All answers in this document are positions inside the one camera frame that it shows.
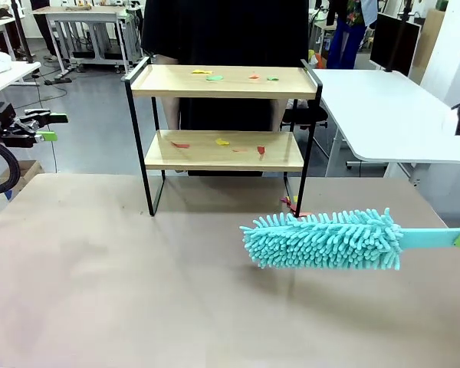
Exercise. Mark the black frame wooden two-tier shelf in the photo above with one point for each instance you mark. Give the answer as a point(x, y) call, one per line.
point(214, 92)

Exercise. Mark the small white desk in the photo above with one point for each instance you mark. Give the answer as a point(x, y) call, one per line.
point(11, 71)

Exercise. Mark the black monitor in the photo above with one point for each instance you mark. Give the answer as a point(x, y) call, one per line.
point(391, 42)

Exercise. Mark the black stand pole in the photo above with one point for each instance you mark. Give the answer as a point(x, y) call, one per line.
point(21, 30)

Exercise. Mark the thin orange paper scrap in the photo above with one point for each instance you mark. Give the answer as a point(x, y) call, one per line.
point(239, 149)

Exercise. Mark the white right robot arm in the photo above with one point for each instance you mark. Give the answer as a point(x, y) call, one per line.
point(456, 46)

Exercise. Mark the long yellow paper scrap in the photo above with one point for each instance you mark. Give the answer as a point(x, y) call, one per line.
point(199, 71)

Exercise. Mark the large white desk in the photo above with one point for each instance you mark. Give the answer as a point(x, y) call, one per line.
point(387, 115)

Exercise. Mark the person in black shirt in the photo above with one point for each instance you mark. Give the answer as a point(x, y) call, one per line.
point(226, 30)

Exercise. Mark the wood-top grey frame table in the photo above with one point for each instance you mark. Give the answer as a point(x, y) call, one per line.
point(80, 9)

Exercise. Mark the long red paper scrap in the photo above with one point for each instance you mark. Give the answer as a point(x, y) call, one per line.
point(182, 145)

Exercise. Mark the yellow red bag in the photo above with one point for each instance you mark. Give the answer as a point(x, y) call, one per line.
point(313, 56)

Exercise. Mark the black office chair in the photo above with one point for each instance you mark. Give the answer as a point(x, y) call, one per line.
point(317, 114)

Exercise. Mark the orange triangular paper scrap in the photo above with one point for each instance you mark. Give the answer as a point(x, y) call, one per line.
point(254, 76)

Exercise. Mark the bystander in blue trousers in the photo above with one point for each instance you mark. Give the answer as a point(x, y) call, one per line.
point(347, 38)

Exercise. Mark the open cardboard box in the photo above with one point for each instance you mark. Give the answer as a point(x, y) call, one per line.
point(27, 168)

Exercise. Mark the large green paper scrap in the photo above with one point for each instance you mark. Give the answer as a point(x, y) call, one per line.
point(214, 77)

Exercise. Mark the dark red paper scrap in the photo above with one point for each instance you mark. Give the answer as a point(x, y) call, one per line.
point(261, 149)

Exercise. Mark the bystander in black trousers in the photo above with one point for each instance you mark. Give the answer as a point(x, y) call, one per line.
point(42, 23)

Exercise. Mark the person's right forearm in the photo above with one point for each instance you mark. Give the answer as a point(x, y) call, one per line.
point(172, 113)

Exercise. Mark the brown cardboard panel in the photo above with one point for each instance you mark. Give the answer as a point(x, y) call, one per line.
point(425, 34)

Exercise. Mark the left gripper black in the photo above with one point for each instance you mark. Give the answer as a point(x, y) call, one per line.
point(0, 119)

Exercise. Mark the teal microfibre duster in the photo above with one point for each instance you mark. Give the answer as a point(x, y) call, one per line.
point(322, 241)

